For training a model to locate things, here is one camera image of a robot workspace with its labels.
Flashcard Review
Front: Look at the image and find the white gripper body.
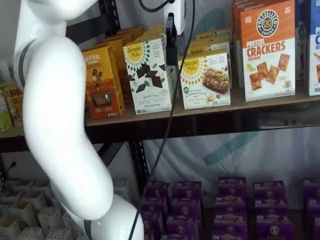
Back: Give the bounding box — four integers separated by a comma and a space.
163, 0, 187, 35

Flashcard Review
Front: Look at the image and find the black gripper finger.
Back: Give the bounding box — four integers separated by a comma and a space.
164, 11, 179, 68

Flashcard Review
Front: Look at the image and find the Simple Mills almond bars box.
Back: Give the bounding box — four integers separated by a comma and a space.
194, 28, 232, 44
177, 51, 231, 111
187, 41, 231, 57

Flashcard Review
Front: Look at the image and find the Simple Mills sweet thins box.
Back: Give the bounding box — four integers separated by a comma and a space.
139, 31, 181, 100
122, 37, 174, 116
143, 24, 167, 35

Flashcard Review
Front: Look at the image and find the orange Revival crackers box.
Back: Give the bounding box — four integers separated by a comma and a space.
93, 36, 133, 105
128, 24, 146, 42
81, 44, 127, 121
116, 30, 138, 51

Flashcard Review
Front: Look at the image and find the wooden shelf board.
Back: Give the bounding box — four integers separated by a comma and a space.
0, 124, 26, 140
85, 79, 320, 127

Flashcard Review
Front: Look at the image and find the black metal shelf rack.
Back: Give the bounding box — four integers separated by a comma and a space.
66, 0, 320, 183

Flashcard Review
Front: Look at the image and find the orange Pretzelized pretzel crackers box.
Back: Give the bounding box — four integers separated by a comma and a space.
239, 0, 297, 103

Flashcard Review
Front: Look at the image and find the purple snack box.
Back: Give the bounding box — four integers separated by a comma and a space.
256, 214, 295, 240
170, 198, 202, 218
140, 197, 169, 216
145, 181, 173, 201
211, 231, 248, 240
143, 228, 156, 240
306, 198, 320, 218
139, 212, 165, 235
313, 216, 320, 240
160, 233, 199, 240
218, 176, 248, 198
165, 216, 200, 236
254, 198, 290, 217
253, 180, 286, 201
174, 181, 203, 201
214, 195, 248, 215
302, 178, 320, 201
213, 212, 249, 235

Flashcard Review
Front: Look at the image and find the blue Pretzelized pretzel crackers box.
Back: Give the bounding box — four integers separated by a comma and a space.
308, 0, 320, 97

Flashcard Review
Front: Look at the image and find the yellow Bobo's snack box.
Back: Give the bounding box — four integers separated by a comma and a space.
3, 84, 25, 128

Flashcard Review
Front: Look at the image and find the green snack box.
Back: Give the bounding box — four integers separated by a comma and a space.
0, 87, 14, 133

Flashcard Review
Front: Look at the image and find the white plastic backdrop sheet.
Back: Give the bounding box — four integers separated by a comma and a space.
117, 0, 320, 208

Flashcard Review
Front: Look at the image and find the white patterned carton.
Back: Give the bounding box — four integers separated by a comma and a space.
0, 190, 25, 205
10, 179, 35, 194
18, 226, 46, 240
112, 178, 137, 200
36, 206, 64, 231
33, 180, 55, 195
45, 227, 73, 240

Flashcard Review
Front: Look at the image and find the small black power plug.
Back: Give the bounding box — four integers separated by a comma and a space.
6, 161, 18, 175

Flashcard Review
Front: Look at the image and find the black cable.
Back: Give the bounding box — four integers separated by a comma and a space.
127, 0, 196, 240

